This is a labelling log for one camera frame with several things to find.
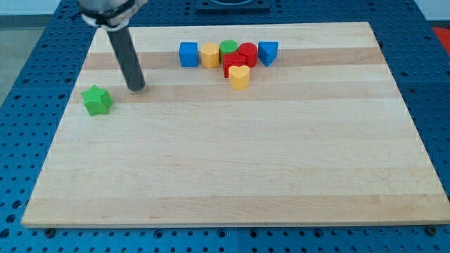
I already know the green cylinder block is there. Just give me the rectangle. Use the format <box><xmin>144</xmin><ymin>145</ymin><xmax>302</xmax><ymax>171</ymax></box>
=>
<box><xmin>219</xmin><ymin>39</ymin><xmax>238</xmax><ymax>62</ymax></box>

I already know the yellow heart block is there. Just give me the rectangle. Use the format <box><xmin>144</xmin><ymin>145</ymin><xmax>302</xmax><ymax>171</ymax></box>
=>
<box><xmin>229</xmin><ymin>65</ymin><xmax>250</xmax><ymax>91</ymax></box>

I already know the light wooden board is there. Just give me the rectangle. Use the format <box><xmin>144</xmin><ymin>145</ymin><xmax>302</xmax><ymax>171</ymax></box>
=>
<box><xmin>22</xmin><ymin>22</ymin><xmax>449</xmax><ymax>228</ymax></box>

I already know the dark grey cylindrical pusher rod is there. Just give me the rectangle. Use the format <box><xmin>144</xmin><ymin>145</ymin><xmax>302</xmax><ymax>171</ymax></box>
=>
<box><xmin>107</xmin><ymin>27</ymin><xmax>146</xmax><ymax>91</ymax></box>

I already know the red cylinder block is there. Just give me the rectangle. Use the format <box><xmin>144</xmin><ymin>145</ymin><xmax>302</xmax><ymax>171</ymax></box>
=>
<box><xmin>238</xmin><ymin>42</ymin><xmax>258</xmax><ymax>68</ymax></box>

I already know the red notched block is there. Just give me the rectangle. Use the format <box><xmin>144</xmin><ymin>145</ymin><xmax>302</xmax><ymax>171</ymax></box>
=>
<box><xmin>222</xmin><ymin>51</ymin><xmax>247</xmax><ymax>79</ymax></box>

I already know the blue triangle block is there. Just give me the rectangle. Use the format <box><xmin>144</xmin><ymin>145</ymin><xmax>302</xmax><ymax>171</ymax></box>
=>
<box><xmin>257</xmin><ymin>41</ymin><xmax>278</xmax><ymax>67</ymax></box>

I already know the green star block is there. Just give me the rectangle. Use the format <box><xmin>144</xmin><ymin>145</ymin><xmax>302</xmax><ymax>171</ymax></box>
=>
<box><xmin>82</xmin><ymin>85</ymin><xmax>113</xmax><ymax>116</ymax></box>

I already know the blue cube block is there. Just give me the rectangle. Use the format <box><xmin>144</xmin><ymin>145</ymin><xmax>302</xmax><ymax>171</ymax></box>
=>
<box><xmin>179</xmin><ymin>41</ymin><xmax>198</xmax><ymax>67</ymax></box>

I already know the red object at right edge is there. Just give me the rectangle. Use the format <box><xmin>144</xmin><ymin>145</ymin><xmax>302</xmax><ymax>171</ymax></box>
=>
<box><xmin>432</xmin><ymin>27</ymin><xmax>450</xmax><ymax>54</ymax></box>

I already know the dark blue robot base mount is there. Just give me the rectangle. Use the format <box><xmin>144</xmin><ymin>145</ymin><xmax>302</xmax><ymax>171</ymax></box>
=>
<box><xmin>195</xmin><ymin>0</ymin><xmax>271</xmax><ymax>13</ymax></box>

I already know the yellow hexagon block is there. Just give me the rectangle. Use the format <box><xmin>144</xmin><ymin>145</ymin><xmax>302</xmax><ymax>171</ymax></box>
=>
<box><xmin>200</xmin><ymin>42</ymin><xmax>219</xmax><ymax>68</ymax></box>

